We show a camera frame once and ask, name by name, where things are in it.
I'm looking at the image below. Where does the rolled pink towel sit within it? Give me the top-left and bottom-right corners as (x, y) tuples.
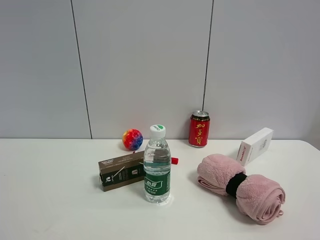
(197, 154), (286, 225)

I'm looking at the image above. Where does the white small carton box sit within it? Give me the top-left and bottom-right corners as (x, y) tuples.
(236, 127), (274, 167)

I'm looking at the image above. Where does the red drink can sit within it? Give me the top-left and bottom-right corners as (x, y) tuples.
(188, 110), (210, 148)

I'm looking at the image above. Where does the clear water bottle green label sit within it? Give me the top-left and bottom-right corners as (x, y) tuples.
(143, 124), (172, 204)

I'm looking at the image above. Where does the black elastic band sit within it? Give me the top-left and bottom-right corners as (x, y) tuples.
(225, 172), (247, 199)

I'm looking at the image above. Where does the brown rectangular cardboard box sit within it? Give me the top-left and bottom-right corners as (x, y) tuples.
(98, 151), (145, 192)

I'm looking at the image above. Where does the red capped marker pen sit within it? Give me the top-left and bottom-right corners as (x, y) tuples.
(171, 157), (179, 165)

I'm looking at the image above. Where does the rainbow coloured ball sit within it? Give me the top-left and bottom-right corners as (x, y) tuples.
(122, 128), (143, 151)

